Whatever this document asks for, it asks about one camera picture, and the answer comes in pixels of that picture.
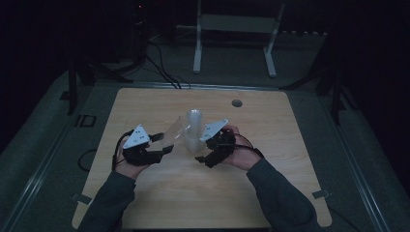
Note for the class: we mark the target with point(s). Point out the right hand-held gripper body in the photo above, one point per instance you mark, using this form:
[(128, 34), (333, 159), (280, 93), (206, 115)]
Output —
[(214, 129)]

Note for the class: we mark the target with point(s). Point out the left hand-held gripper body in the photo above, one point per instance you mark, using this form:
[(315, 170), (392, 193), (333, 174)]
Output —
[(137, 138)]

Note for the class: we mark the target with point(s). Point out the single transparent disposable cup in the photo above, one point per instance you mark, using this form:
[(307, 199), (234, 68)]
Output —
[(175, 130)]

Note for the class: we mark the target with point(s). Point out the stack of clear plastic cups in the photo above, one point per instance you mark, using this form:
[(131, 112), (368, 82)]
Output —
[(194, 121)]

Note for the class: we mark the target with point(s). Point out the person's left hand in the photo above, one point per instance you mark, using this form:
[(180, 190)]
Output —
[(129, 169)]

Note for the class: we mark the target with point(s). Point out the person's right hand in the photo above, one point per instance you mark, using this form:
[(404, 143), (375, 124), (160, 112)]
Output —
[(243, 158)]

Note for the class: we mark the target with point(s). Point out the grey tape strip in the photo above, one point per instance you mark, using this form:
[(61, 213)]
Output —
[(321, 194), (81, 198)]

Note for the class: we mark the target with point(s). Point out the black tripod stand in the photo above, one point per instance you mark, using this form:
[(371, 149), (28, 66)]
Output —
[(72, 87), (336, 96)]

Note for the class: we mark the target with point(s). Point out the white metal stand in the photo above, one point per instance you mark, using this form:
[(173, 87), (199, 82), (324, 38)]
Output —
[(237, 23)]

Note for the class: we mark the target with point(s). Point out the dark equipment tower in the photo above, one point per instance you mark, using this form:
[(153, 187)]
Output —
[(138, 29)]

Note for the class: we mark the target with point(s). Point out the white power strip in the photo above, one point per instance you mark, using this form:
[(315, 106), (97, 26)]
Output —
[(303, 33)]

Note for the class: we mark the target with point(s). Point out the black rectangular floor frame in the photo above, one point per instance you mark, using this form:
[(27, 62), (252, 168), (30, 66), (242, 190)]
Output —
[(85, 116)]

